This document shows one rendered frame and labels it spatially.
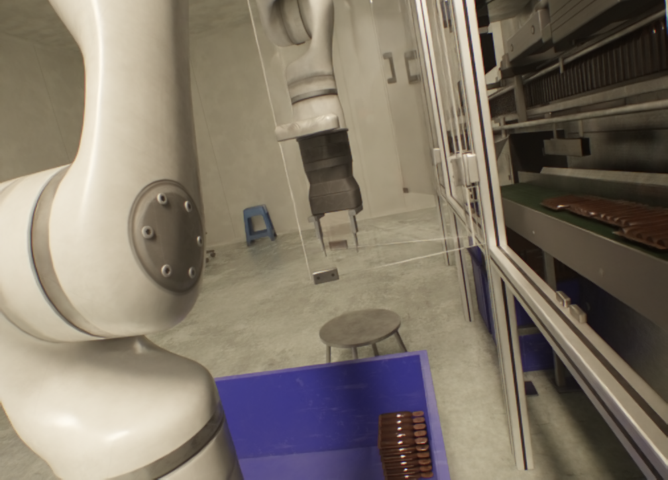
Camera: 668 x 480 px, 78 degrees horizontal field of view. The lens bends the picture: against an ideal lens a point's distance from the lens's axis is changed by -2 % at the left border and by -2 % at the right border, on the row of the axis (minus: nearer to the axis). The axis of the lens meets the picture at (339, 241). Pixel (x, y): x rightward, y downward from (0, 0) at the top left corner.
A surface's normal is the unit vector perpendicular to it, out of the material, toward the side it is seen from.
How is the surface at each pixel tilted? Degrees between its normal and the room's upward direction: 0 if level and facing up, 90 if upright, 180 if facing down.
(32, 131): 90
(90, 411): 32
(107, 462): 86
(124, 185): 79
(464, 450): 0
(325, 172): 99
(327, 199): 90
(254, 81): 90
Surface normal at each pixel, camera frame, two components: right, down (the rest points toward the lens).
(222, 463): 0.96, -0.16
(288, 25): -0.09, 0.72
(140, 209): 0.84, -0.23
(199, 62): -0.15, 0.22
